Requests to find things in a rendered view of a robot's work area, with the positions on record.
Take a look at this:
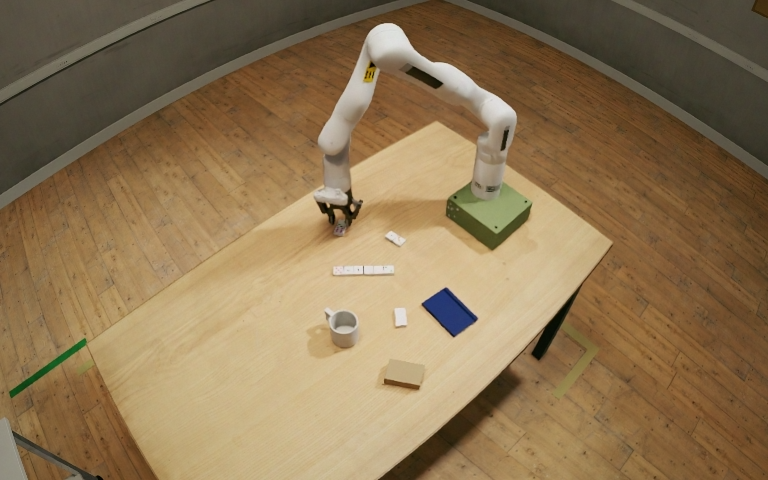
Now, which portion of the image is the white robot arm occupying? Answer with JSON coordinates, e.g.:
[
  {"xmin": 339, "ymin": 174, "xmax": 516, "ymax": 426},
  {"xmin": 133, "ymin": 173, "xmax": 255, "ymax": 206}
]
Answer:
[{"xmin": 313, "ymin": 23, "xmax": 517, "ymax": 205}]

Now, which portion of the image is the beige mug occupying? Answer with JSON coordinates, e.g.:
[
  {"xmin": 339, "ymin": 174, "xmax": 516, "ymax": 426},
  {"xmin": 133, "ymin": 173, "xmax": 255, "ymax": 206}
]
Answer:
[{"xmin": 324, "ymin": 308, "xmax": 359, "ymax": 348}]

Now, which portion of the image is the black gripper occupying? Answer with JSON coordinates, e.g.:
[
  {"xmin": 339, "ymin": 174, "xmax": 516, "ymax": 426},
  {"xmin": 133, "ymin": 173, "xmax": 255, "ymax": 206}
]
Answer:
[{"xmin": 316, "ymin": 184, "xmax": 363, "ymax": 228}]

